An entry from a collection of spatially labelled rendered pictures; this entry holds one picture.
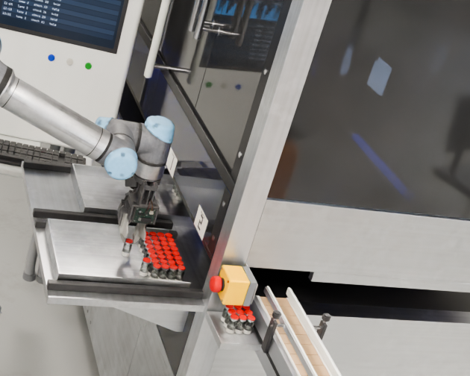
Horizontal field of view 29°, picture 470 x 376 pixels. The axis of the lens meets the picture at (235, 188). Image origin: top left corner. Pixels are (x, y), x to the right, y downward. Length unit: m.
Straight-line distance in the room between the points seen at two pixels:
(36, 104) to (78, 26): 0.95
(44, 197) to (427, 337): 1.16
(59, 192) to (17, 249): 1.38
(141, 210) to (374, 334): 0.75
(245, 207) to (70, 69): 1.04
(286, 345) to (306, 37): 0.73
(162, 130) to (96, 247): 0.41
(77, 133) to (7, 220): 2.19
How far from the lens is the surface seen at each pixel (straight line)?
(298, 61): 2.04
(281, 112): 2.08
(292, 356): 2.17
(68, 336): 3.58
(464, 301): 2.86
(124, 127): 2.20
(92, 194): 2.69
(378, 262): 2.42
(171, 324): 2.45
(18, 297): 3.74
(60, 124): 2.05
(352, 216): 2.30
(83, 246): 2.43
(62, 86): 3.03
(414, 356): 2.70
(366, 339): 2.57
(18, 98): 2.03
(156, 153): 2.24
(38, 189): 2.67
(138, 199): 2.30
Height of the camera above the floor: 2.13
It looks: 25 degrees down
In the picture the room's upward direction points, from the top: 17 degrees clockwise
